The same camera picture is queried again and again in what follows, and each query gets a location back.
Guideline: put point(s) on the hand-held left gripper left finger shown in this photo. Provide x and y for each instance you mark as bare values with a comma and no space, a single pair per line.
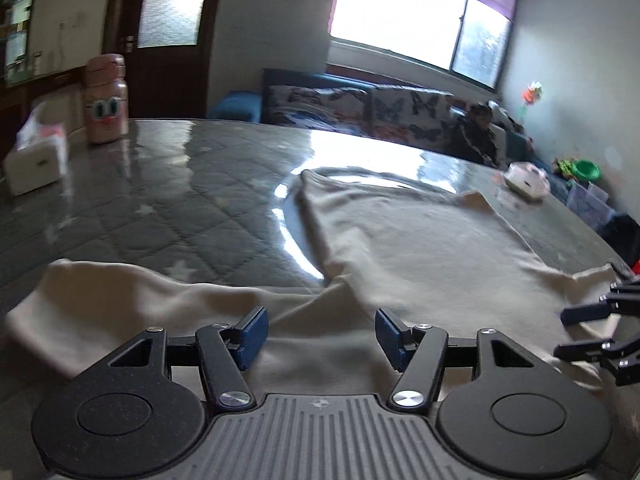
252,337

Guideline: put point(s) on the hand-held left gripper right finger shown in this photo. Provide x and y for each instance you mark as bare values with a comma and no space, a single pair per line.
391,337

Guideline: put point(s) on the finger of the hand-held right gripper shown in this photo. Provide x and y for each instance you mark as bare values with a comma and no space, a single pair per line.
582,350
587,312

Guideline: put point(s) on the cream knit garment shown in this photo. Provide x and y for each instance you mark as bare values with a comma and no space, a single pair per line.
425,240

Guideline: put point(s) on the black bag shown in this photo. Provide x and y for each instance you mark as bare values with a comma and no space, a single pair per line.
622,237

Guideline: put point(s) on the clear plastic storage box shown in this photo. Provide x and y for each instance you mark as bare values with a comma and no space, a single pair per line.
587,205

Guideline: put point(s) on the green plastic bowl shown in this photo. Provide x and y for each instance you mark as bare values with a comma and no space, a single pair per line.
586,170

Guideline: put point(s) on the white tissue pack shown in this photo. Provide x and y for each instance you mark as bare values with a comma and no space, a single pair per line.
525,182

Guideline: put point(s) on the white stuffed toy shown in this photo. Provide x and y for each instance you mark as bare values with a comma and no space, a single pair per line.
505,117

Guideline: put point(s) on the butterfly print cushion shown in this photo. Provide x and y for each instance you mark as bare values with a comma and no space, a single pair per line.
320,107
410,115

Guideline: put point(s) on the colourful pinwheel toy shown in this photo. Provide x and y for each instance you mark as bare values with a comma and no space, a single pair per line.
532,95

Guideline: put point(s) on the blue sofa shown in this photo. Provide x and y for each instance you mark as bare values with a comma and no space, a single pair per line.
240,105

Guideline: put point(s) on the pink bottle with cartoon face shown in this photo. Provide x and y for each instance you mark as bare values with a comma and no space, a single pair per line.
106,105

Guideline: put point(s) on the white tissue box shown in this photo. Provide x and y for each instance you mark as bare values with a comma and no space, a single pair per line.
35,160

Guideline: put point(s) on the dark wooden door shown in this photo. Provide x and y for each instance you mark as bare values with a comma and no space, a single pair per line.
165,60

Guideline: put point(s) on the large window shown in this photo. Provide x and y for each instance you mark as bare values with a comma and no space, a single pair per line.
400,5

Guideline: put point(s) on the wall shelf with boxes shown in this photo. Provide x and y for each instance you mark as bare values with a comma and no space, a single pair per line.
17,30

